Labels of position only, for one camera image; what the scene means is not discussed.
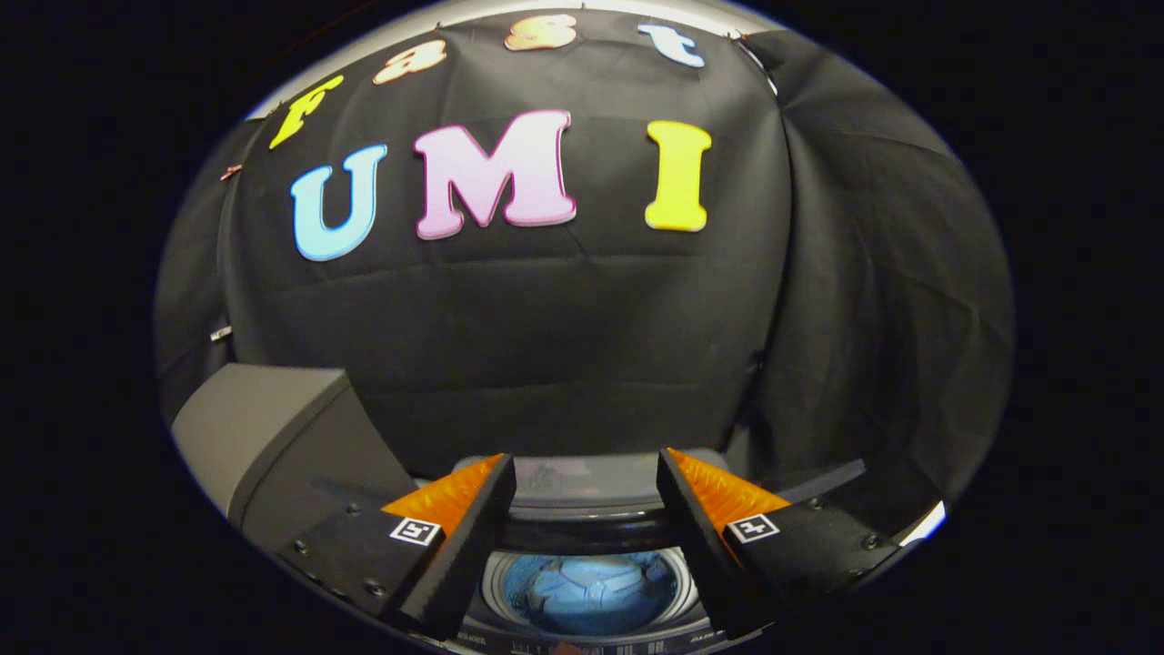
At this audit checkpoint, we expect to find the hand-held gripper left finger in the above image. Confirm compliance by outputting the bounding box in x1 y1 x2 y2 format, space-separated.
271 452 518 643

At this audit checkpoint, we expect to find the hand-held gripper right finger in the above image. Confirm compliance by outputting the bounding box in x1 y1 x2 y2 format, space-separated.
655 446 903 639

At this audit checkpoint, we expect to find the light blue polo shirt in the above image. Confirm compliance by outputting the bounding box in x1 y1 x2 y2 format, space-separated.
500 550 679 636

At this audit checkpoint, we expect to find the grey washing machine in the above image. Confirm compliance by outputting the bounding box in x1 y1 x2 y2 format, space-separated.
414 452 947 655

